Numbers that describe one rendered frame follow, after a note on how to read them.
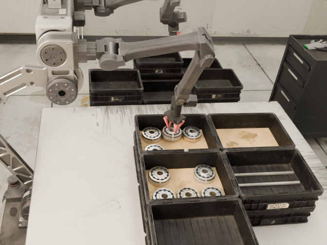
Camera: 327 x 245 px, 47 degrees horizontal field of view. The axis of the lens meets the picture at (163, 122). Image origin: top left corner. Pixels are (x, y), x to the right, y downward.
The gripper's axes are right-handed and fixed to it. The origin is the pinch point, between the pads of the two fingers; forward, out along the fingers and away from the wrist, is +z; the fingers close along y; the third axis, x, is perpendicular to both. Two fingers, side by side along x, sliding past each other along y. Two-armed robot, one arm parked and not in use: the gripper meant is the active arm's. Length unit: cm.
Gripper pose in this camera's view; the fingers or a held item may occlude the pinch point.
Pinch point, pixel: (172, 129)
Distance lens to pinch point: 199.0
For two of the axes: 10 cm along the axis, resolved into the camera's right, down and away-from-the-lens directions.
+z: -1.2, 8.2, 5.6
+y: -7.3, -4.6, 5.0
